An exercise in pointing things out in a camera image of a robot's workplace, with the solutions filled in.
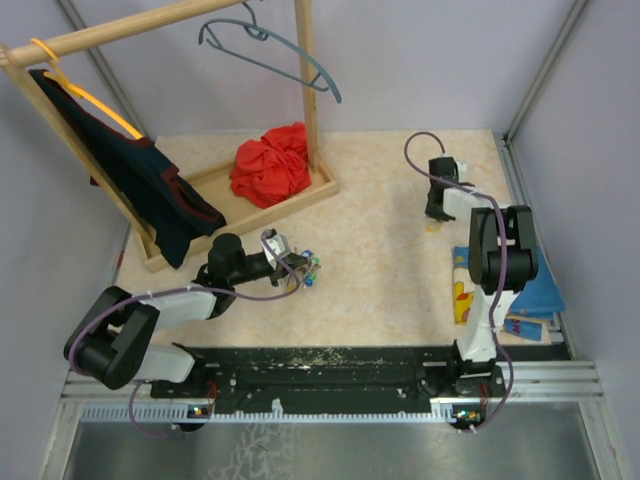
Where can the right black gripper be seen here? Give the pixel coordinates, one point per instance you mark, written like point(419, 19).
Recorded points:
point(437, 215)

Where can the key with yellow window tag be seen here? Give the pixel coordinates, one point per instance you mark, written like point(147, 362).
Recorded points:
point(434, 226)

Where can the black base frame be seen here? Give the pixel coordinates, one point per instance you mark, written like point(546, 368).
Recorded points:
point(333, 380)

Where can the red crumpled cloth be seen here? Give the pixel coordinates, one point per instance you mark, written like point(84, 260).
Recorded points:
point(273, 169)

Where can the blue folded cloth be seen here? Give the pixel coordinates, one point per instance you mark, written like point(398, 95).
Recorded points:
point(540, 298)

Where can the wooden clothes rack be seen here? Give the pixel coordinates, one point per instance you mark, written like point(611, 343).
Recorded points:
point(213, 183)

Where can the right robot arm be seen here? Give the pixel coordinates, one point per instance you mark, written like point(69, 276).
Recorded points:
point(502, 259)

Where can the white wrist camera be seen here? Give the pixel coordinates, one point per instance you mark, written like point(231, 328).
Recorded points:
point(275, 246)
point(461, 171)

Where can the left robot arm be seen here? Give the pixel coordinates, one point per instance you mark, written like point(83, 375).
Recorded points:
point(113, 342)

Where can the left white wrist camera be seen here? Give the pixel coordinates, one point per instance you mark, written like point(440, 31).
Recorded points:
point(275, 246)

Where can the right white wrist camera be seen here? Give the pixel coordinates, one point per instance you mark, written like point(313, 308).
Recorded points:
point(461, 171)

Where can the yellow clothes hanger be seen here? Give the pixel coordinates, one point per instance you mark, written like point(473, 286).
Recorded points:
point(57, 75)

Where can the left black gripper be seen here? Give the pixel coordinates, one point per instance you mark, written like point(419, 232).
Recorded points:
point(294, 260)

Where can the dark navy garment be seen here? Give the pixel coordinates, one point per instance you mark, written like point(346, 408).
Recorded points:
point(146, 177)

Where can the teal clothes hanger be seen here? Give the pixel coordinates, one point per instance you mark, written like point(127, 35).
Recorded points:
point(246, 39)

